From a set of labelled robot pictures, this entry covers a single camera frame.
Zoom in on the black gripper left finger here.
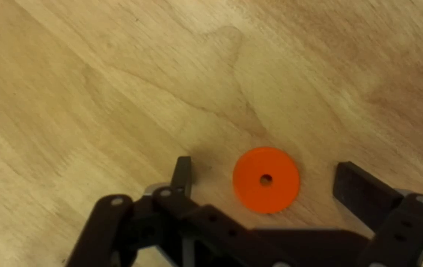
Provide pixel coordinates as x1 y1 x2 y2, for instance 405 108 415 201
65 155 252 267

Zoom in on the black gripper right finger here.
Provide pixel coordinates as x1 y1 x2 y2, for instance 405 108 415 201
332 161 423 267

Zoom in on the orange disc with hole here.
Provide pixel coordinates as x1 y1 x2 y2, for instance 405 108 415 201
231 145 303 215

